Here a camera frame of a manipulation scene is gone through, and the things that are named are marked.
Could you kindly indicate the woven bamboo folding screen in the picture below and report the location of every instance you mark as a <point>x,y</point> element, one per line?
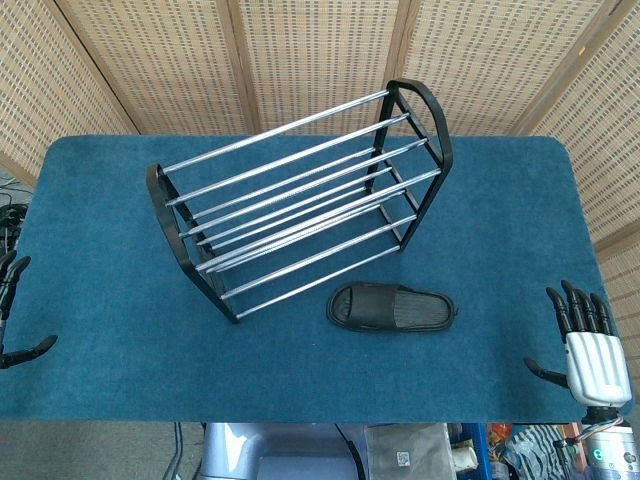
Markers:
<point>320,65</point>

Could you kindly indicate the blue metal frame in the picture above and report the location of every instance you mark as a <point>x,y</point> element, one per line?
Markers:
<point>472,450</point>

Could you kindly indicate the black slipper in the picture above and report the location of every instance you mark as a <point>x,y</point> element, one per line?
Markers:
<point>391,313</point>

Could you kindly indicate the grey plastic bag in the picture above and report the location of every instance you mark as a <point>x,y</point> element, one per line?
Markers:
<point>410,452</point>

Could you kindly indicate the blue carpet mat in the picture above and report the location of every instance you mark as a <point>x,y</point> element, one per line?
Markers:
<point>310,280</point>

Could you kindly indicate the black and chrome shoe rack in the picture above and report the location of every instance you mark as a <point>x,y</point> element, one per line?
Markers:
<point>300,192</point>

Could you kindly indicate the grey robot torso base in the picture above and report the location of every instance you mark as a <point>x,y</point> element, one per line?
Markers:
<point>270,452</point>

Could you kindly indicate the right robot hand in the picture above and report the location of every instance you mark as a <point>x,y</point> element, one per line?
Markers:
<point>595,357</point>

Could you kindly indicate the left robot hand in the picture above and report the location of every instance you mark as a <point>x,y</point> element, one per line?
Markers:
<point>11,300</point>

